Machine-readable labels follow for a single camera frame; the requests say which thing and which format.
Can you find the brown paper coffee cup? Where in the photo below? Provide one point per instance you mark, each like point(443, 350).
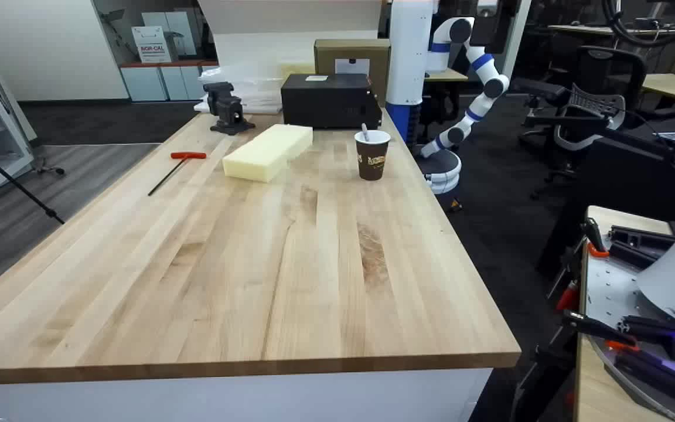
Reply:
point(371, 162)

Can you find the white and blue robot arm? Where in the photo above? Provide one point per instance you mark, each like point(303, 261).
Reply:
point(467, 101)

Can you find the yellow foam block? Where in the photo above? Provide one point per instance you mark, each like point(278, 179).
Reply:
point(268, 152)

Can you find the black rectangular box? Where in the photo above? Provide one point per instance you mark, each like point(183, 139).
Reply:
point(327, 99)

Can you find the black bench vise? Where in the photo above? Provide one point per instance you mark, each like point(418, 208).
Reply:
point(227, 106)

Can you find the brown cardboard box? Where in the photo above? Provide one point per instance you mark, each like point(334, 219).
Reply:
point(351, 57)

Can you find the white and blue pillar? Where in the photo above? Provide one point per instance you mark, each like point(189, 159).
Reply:
point(408, 54)

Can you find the white printed sign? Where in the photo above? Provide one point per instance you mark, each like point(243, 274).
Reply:
point(152, 44)

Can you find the black mesh office chair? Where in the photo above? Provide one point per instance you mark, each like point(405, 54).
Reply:
point(591, 101)

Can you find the wooden side table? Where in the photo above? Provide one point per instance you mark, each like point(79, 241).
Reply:
point(599, 312)

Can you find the black tripod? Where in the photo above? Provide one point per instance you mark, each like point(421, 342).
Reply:
point(18, 187)

